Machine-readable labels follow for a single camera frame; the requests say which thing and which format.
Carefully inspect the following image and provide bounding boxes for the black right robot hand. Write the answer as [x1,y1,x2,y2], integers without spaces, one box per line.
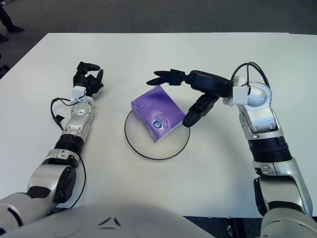
[146,69,235,127]

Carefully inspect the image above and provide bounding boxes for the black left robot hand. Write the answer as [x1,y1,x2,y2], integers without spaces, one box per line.
[72,61,105,98]

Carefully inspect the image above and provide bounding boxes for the purple tissue paper pack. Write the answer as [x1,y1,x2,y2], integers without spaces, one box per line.
[131,85,187,143]

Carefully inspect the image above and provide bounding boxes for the white plate with black rim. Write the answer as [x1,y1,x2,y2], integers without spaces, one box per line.
[124,109,191,161]

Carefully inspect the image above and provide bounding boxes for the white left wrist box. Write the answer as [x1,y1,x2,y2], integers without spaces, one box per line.
[72,86,87,99]

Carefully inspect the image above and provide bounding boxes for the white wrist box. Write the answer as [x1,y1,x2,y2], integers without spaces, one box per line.
[72,86,87,99]
[232,85,250,105]

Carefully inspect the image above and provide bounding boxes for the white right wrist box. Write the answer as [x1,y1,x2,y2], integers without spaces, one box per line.
[232,85,250,105]

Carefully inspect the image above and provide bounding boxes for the person legs in dark trousers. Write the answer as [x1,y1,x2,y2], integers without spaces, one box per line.
[0,0,24,42]

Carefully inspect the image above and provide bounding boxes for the grey robot torso shell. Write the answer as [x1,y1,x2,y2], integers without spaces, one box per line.
[4,202,216,238]

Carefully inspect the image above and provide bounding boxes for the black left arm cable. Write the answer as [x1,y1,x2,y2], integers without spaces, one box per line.
[50,97,87,209]

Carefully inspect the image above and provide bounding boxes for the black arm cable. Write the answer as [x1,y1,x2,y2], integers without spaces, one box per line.
[50,97,87,209]
[231,61,272,90]

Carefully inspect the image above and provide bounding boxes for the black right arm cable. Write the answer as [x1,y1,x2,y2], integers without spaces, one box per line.
[231,61,272,90]

